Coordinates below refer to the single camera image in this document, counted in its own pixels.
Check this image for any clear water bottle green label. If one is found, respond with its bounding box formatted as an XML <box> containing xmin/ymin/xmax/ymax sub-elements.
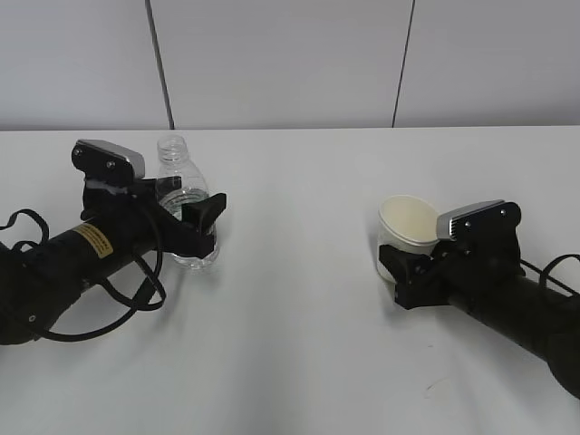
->
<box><xmin>157</xmin><ymin>134</ymin><xmax>219</xmax><ymax>271</ymax></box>

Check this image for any white paper cup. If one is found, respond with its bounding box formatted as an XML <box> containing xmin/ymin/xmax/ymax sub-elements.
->
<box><xmin>376</xmin><ymin>195</ymin><xmax>439</xmax><ymax>283</ymax></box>

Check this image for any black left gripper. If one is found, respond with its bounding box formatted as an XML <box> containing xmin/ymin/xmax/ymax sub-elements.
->
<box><xmin>81</xmin><ymin>178</ymin><xmax>227</xmax><ymax>254</ymax></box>

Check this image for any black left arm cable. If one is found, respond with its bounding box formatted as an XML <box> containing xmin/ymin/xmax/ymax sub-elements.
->
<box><xmin>0</xmin><ymin>198</ymin><xmax>168</xmax><ymax>343</ymax></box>

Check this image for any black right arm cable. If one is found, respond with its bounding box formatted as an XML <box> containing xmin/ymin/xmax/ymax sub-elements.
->
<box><xmin>518</xmin><ymin>253</ymin><xmax>580</xmax><ymax>295</ymax></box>

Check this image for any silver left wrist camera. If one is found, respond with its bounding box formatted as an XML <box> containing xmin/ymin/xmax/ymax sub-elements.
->
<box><xmin>72</xmin><ymin>139</ymin><xmax>146</xmax><ymax>195</ymax></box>

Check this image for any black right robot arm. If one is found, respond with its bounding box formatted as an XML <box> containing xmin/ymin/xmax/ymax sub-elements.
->
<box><xmin>378</xmin><ymin>242</ymin><xmax>579</xmax><ymax>397</ymax></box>

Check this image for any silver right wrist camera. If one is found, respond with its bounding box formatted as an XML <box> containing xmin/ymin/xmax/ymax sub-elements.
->
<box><xmin>435</xmin><ymin>199</ymin><xmax>522</xmax><ymax>260</ymax></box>

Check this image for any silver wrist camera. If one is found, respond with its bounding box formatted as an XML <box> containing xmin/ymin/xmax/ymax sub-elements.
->
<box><xmin>435</xmin><ymin>199</ymin><xmax>522</xmax><ymax>260</ymax></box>
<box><xmin>72</xmin><ymin>139</ymin><xmax>146</xmax><ymax>195</ymax></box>

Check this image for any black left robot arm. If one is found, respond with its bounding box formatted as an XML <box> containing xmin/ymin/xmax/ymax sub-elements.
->
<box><xmin>1</xmin><ymin>179</ymin><xmax>227</xmax><ymax>345</ymax></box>

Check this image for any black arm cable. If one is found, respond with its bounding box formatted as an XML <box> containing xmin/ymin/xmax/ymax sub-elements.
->
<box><xmin>518</xmin><ymin>253</ymin><xmax>580</xmax><ymax>295</ymax></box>
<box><xmin>0</xmin><ymin>198</ymin><xmax>168</xmax><ymax>343</ymax></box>

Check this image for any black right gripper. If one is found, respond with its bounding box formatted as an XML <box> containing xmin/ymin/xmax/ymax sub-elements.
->
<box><xmin>378</xmin><ymin>242</ymin><xmax>526</xmax><ymax>313</ymax></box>

